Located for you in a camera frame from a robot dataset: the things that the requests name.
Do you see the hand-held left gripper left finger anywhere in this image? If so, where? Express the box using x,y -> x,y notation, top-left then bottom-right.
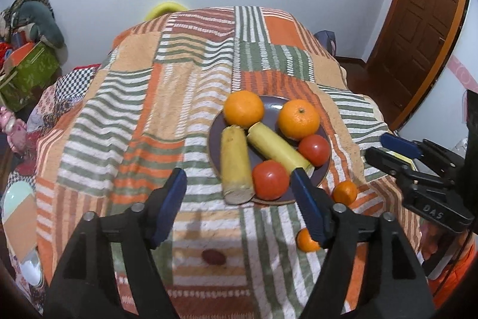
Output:
43,167 -> 188,319

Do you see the red plastic bag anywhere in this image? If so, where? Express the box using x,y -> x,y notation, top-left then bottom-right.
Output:
0,40 -> 13,73

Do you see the large orange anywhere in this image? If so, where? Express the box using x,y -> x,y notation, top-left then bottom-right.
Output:
277,99 -> 321,141
223,90 -> 265,129

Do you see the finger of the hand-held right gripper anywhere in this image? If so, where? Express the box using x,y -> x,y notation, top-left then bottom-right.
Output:
364,147 -> 449,187
381,134 -> 464,174

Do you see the dark yellow sugarcane piece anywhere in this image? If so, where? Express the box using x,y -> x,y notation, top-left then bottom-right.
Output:
220,125 -> 255,205

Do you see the yellow ring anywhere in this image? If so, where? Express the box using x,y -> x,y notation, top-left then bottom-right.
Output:
144,1 -> 189,22

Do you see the mint and tan board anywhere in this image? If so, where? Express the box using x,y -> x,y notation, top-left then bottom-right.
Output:
0,181 -> 40,263

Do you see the brown wooden door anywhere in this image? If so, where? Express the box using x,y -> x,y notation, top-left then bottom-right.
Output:
366,0 -> 471,118

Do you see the pink plush toy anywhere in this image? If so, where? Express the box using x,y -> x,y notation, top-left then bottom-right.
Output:
0,106 -> 27,151

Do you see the grey plush toy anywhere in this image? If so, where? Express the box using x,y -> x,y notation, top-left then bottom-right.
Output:
13,1 -> 66,48

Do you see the dark red date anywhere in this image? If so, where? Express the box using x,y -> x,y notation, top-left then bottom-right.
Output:
202,249 -> 226,265

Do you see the pale yellow sugarcane piece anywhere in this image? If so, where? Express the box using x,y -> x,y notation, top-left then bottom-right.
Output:
246,122 -> 312,174

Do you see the person's right forearm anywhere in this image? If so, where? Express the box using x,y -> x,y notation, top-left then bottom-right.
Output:
422,224 -> 478,306

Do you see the striped patchwork blanket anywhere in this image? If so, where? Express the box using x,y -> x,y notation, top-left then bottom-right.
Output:
35,5 -> 424,319

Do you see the red tomato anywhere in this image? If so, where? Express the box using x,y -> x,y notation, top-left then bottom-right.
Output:
252,160 -> 291,201
298,134 -> 331,167

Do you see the floral patchwork quilt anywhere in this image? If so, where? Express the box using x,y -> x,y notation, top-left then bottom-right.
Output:
0,63 -> 103,305

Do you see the small tangerine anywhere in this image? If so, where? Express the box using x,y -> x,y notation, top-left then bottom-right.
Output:
332,181 -> 358,205
296,228 -> 322,253

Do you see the green storage box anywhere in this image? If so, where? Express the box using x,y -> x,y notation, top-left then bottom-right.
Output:
0,42 -> 60,112

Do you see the purple plate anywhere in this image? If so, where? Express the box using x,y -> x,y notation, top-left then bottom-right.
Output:
208,95 -> 331,205

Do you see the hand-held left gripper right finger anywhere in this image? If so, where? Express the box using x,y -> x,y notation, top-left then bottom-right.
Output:
290,167 -> 436,319

